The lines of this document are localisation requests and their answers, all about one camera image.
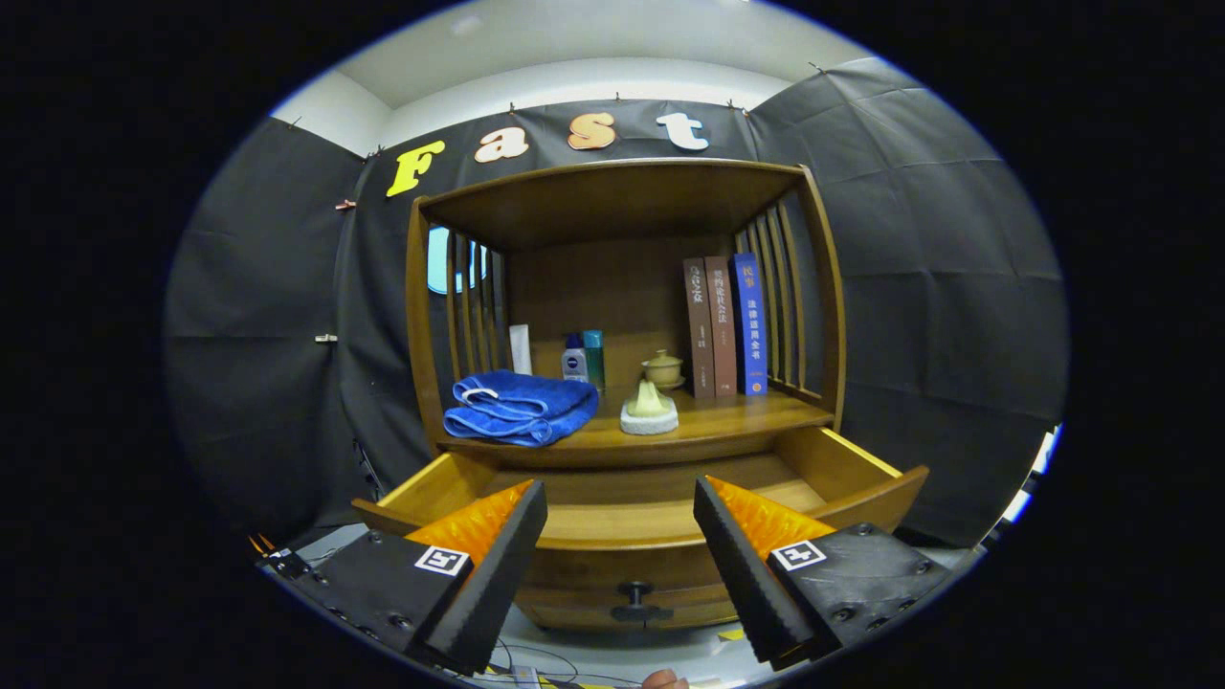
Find black backdrop cloth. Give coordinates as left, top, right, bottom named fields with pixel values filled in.
left=163, top=57, right=1068, bottom=546

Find reddish brown book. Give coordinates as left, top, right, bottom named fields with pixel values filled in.
left=705, top=256, right=739, bottom=398

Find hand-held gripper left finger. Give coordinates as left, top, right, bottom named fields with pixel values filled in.
left=268, top=480, right=548, bottom=676

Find wooden cabinet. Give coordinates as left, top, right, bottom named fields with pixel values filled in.
left=405, top=158, right=848, bottom=633

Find thin floor cables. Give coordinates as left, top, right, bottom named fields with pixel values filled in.
left=479, top=636, right=580, bottom=686

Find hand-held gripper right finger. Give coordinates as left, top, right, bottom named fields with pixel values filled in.
left=693, top=476, right=953, bottom=671

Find wooden drawer with black knob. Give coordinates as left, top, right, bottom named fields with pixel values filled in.
left=351, top=426, right=929, bottom=630

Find wooden countertop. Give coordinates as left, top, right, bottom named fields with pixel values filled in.
left=435, top=388, right=834, bottom=451

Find folded blue towel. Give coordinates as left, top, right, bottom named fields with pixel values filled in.
left=443, top=370, right=600, bottom=448

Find white object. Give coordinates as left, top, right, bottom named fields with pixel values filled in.
left=1000, top=426, right=1063, bottom=522

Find blue book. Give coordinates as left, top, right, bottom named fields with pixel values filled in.
left=729, top=253, right=768, bottom=396

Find dark brown book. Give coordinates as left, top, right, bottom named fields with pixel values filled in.
left=683, top=257, right=717, bottom=400

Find beige lidded teacup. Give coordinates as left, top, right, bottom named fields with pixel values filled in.
left=641, top=350, right=686, bottom=391

